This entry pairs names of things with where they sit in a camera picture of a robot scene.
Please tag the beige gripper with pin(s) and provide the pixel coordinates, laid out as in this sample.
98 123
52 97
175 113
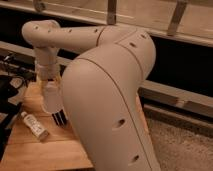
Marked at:
46 72

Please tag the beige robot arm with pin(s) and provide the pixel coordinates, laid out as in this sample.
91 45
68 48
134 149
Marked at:
99 88

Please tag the black striped eraser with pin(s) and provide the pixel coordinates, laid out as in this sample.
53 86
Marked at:
59 119

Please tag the white plastic bottle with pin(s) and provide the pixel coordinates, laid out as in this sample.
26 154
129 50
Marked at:
39 131

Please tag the wooden board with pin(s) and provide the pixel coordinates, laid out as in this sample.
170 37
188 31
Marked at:
60 151

